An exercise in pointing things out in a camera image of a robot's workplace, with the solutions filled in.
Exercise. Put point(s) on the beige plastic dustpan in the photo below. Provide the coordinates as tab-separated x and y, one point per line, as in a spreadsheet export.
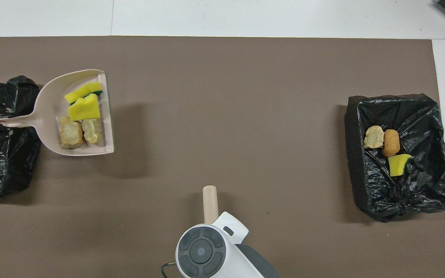
48	112

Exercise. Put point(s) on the pale beige sponge chunk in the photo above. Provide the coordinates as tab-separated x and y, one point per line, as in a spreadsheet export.
92	130
70	133
374	137

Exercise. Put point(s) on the green and yellow sponge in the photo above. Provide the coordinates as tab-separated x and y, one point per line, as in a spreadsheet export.
80	92

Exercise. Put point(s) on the yellow sponge block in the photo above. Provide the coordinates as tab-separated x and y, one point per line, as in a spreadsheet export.
85	110

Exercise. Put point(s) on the beige hand brush black bristles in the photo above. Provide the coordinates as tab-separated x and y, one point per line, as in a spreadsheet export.
210	204

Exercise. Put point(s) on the orange-brown sponge chunk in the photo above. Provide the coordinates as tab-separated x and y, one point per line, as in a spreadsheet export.
391	143

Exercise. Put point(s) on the small notched yellow sponge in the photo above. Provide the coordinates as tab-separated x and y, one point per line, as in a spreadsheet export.
398	164

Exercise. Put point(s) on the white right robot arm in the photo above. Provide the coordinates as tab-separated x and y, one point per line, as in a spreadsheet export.
214	255

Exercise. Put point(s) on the black bag lined bin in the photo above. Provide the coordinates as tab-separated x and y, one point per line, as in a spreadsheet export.
2	166
381	193

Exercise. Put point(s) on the brown table mat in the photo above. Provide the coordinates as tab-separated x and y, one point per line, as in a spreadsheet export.
222	116

